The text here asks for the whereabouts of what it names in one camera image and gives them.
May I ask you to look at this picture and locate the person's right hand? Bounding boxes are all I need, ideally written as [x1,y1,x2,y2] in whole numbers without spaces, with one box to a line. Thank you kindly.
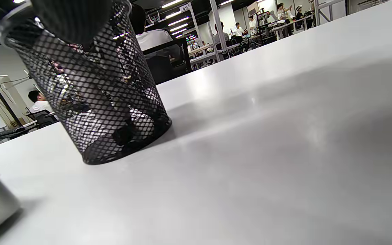
[29,0,113,47]

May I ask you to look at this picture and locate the black mesh pen holder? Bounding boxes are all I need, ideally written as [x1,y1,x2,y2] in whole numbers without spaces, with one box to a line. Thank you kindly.
[0,0,173,165]

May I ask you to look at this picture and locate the black mesh office chair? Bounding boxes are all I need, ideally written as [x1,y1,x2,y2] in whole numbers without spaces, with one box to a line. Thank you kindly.
[143,37,192,85]

